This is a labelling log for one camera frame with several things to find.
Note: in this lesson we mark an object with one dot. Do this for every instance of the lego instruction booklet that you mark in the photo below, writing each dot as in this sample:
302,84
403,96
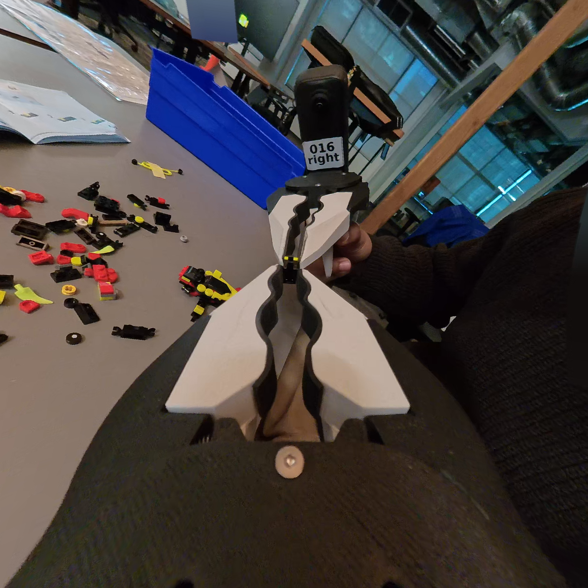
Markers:
55,119

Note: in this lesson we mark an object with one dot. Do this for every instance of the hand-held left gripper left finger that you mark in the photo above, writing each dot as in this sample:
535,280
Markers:
216,363

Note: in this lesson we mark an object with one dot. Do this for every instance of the person's right forearm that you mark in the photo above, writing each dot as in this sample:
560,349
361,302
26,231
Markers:
436,275

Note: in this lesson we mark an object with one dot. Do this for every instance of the clear plastic bag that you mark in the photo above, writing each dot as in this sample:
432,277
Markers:
92,50

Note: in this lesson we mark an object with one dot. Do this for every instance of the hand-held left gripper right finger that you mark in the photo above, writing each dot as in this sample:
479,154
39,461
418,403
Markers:
363,367

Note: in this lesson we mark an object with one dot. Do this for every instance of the partly built lego model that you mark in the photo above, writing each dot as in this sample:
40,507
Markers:
206,285

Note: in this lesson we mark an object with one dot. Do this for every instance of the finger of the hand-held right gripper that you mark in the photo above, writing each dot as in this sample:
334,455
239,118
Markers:
328,225
279,225

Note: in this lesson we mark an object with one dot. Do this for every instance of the scattered loose lego pieces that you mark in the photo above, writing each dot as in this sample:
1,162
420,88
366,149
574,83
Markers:
103,273

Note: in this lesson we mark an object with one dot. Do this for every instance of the blue plastic bin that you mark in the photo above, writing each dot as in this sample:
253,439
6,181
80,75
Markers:
206,128

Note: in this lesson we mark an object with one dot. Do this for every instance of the blue ribbed plastic object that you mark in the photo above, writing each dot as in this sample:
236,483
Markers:
448,225

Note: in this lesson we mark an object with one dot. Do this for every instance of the dark wall screen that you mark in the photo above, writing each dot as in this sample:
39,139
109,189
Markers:
266,23

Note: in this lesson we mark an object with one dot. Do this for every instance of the wooden-edged standing desk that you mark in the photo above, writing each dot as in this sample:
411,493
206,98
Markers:
349,82

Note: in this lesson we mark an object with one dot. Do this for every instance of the person's right hand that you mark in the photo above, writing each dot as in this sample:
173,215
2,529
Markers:
353,250

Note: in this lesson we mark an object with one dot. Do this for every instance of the silver ventilation ducts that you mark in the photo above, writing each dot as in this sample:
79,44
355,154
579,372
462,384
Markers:
551,69

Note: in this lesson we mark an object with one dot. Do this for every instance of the wooden ceiling beam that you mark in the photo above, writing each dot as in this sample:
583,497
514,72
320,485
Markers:
482,105

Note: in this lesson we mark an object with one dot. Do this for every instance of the small red plastic object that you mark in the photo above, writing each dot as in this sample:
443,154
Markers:
211,62

